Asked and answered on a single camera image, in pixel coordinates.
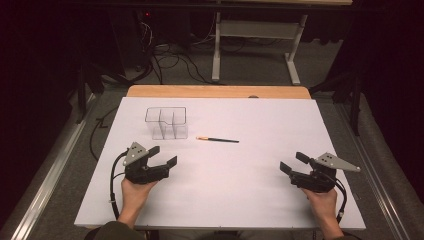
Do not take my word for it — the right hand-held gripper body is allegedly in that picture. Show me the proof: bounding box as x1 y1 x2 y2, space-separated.
289 152 362 194

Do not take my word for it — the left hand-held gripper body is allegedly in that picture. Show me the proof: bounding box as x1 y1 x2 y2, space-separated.
122 141 171 185

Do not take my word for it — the clear plastic organizer box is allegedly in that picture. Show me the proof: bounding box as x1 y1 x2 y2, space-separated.
144 106 190 141

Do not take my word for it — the black pencil with orange end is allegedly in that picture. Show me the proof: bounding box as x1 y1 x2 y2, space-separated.
195 135 241 144

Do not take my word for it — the person's left hand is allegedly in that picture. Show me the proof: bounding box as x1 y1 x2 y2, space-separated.
120 177 160 218

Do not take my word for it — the person's right hand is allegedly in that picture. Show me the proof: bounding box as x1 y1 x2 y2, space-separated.
300 186 339 225

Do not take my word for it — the dark green sleeve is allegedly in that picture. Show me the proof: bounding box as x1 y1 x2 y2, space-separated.
84 220 148 240

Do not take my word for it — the black metal stand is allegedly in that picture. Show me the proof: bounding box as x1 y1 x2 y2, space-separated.
75 60 129 125
308 68 364 137

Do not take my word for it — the wooden table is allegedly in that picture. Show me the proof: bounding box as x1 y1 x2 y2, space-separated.
126 84 312 100

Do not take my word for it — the black box with red light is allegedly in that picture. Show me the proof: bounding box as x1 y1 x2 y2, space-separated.
133 8 193 51

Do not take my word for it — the left hand-held gripper black cable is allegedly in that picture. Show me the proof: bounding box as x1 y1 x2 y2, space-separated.
109 150 130 221

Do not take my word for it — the hand-held gripper black cable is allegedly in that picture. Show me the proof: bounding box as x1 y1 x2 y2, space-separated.
109 150 130 221
328 171 349 225

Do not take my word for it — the right hand-held gripper black cable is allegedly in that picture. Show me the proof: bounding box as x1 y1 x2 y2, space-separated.
328 171 349 225

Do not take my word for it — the thin black floor cable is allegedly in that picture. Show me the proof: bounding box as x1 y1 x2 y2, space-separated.
88 105 120 163

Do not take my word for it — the aluminium floor rail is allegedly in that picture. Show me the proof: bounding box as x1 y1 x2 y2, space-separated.
9 92 98 240
335 102 415 240

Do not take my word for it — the tangle of black floor cables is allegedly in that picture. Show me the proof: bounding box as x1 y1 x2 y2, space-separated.
134 19 216 86

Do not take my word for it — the white metal desk frame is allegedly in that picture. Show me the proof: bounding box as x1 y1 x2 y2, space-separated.
211 11 310 86

